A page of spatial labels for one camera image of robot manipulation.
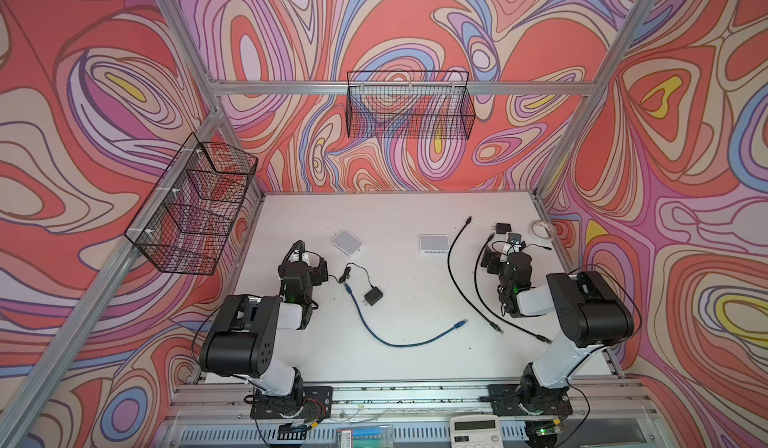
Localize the white network switch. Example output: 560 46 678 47
418 234 451 254
331 229 364 256

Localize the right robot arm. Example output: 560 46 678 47
476 246 635 413

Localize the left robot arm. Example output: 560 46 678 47
198 240 328 398

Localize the small black adapter far right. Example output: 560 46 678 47
492 222 512 235

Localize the white calculator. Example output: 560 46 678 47
449 414 503 448

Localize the clear plastic box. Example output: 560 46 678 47
336 425 394 448

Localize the blue ethernet cable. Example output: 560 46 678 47
344 284 469 349

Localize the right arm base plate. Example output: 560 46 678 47
482 384 573 418

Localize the black wire basket left wall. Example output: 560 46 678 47
124 134 258 275

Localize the black wire basket wall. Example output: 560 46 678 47
345 70 476 140
124 134 258 275

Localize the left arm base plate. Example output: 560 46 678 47
243 385 333 422

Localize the black wire basket back wall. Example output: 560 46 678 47
345 70 476 140

